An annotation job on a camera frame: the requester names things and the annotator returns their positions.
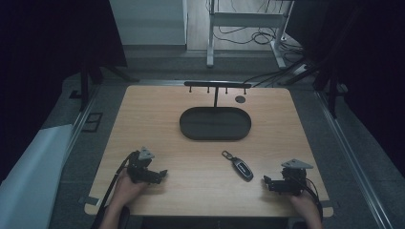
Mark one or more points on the black car key fob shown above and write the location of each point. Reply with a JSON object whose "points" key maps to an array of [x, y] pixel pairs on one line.
{"points": [[240, 166]]}

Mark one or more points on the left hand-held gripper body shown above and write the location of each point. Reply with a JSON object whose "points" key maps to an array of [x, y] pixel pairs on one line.
{"points": [[139, 165]]}

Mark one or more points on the person's left hand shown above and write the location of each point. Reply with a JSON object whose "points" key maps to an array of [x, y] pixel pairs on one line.
{"points": [[127, 191]]}

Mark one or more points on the white sheet roll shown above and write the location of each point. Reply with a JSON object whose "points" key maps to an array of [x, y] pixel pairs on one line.
{"points": [[31, 184]]}

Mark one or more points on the white cabinet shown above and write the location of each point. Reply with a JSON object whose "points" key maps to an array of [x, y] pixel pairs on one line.
{"points": [[149, 22]]}

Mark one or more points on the metal floor rail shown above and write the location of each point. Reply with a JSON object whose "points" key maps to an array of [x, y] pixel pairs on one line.
{"points": [[350, 159]]}

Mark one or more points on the person's right hand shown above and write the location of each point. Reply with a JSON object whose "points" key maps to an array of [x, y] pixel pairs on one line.
{"points": [[304, 203]]}

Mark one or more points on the round black table grommet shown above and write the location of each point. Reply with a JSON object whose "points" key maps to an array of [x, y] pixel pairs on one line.
{"points": [[240, 99]]}

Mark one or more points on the white desk frame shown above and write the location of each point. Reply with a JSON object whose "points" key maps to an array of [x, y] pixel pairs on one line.
{"points": [[245, 20]]}

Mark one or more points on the black stand legs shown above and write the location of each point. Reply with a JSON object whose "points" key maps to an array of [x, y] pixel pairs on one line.
{"points": [[321, 79], [95, 79]]}

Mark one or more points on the black key rack with tray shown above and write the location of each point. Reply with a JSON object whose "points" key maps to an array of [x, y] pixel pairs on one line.
{"points": [[215, 124]]}

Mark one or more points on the grey tape strip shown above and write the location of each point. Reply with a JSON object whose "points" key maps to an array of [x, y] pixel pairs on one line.
{"points": [[89, 201]]}

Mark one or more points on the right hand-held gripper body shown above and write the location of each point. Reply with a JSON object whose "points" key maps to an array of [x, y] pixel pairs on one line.
{"points": [[293, 181]]}

